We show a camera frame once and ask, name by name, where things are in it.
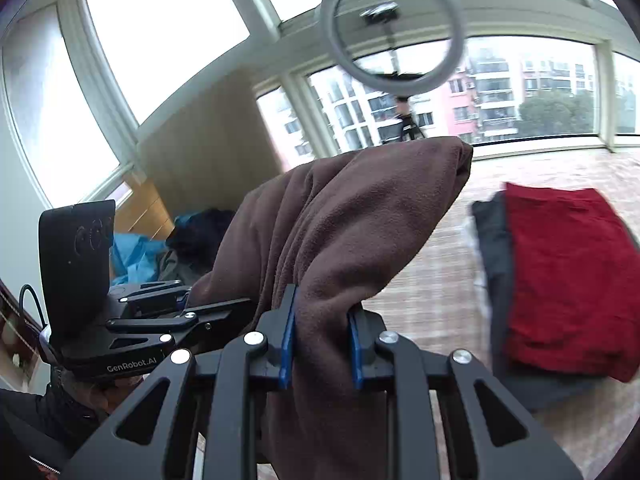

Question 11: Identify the ring light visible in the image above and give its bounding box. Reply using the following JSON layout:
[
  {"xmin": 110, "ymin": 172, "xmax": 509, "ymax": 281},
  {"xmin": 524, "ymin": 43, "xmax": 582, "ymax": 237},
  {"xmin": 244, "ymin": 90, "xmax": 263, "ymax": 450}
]
[{"xmin": 320, "ymin": 0, "xmax": 467, "ymax": 98}]

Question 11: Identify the white bay window frame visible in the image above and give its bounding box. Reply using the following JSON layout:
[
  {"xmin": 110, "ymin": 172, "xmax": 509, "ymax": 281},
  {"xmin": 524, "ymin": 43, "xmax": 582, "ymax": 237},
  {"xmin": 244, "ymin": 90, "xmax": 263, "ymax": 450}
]
[{"xmin": 0, "ymin": 0, "xmax": 640, "ymax": 211}]

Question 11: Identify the person's left forearm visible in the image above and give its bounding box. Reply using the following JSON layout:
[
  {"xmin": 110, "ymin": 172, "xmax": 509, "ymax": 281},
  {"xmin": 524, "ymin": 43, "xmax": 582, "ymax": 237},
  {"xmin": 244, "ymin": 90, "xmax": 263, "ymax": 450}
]
[{"xmin": 0, "ymin": 367, "xmax": 136, "ymax": 476}]

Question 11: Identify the wooden cabinet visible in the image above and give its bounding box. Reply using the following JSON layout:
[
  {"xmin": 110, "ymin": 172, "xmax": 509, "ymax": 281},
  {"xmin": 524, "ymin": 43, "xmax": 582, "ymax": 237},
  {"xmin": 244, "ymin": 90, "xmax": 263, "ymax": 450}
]
[{"xmin": 112, "ymin": 67, "xmax": 286, "ymax": 246}]

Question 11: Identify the red garment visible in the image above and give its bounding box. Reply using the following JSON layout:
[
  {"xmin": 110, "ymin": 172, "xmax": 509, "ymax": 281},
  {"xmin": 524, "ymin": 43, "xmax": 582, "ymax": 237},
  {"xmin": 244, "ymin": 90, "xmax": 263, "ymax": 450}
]
[{"xmin": 502, "ymin": 182, "xmax": 640, "ymax": 383}]

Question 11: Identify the dark grey garment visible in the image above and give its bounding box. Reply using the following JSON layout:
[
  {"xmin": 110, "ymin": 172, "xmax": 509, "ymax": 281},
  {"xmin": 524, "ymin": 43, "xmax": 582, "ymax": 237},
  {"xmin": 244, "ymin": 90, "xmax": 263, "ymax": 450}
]
[{"xmin": 470, "ymin": 192, "xmax": 616, "ymax": 413}]

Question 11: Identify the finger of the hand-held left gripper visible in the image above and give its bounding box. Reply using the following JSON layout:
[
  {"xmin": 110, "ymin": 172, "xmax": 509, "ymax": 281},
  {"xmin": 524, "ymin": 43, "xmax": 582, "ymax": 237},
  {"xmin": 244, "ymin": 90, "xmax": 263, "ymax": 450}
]
[
  {"xmin": 106, "ymin": 297, "xmax": 256, "ymax": 348},
  {"xmin": 120, "ymin": 280, "xmax": 193, "ymax": 311}
]

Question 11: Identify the black tripod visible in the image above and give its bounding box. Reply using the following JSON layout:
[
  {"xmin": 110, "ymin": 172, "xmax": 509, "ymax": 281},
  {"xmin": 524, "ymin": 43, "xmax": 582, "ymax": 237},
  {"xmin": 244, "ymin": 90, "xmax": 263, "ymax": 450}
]
[{"xmin": 385, "ymin": 22, "xmax": 428, "ymax": 143}]

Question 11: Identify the black phone clamp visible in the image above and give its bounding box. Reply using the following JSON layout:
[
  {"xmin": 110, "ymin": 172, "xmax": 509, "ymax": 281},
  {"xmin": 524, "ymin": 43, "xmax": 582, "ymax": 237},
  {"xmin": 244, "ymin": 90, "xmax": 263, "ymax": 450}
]
[{"xmin": 361, "ymin": 2, "xmax": 402, "ymax": 25}]

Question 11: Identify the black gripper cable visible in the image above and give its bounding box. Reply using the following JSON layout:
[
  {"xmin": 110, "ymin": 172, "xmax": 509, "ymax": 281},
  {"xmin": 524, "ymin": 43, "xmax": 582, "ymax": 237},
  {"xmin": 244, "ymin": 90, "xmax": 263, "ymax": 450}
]
[{"xmin": 19, "ymin": 284, "xmax": 51, "ymax": 346}]

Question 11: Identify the blue garment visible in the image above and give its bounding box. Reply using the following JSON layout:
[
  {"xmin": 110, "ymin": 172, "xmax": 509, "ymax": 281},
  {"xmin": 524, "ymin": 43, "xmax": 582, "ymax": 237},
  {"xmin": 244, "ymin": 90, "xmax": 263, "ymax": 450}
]
[{"xmin": 109, "ymin": 212, "xmax": 196, "ymax": 288}]

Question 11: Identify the navy garment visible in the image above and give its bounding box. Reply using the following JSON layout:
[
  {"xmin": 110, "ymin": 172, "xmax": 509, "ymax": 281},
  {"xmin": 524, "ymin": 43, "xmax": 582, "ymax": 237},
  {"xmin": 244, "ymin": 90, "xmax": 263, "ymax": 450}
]
[{"xmin": 165, "ymin": 208, "xmax": 238, "ymax": 273}]

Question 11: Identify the brown garment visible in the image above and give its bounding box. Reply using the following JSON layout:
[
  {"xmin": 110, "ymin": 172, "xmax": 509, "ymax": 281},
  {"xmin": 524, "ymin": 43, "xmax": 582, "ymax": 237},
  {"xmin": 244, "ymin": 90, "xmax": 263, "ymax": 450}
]
[{"xmin": 187, "ymin": 136, "xmax": 473, "ymax": 480}]

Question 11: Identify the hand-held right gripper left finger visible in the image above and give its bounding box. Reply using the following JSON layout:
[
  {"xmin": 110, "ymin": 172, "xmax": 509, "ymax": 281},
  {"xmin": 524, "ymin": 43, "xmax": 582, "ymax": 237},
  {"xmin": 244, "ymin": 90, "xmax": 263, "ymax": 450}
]
[{"xmin": 62, "ymin": 284, "xmax": 298, "ymax": 480}]

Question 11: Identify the pink plaid mat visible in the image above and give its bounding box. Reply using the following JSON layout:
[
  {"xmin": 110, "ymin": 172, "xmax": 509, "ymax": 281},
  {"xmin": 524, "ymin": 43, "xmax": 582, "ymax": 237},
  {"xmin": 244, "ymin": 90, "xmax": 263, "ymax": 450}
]
[{"xmin": 365, "ymin": 147, "xmax": 640, "ymax": 480}]

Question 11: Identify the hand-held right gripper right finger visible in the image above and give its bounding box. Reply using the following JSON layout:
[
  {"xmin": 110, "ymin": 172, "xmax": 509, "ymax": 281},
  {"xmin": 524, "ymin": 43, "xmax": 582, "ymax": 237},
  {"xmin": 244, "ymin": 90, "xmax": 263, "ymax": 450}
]
[{"xmin": 347, "ymin": 307, "xmax": 583, "ymax": 480}]

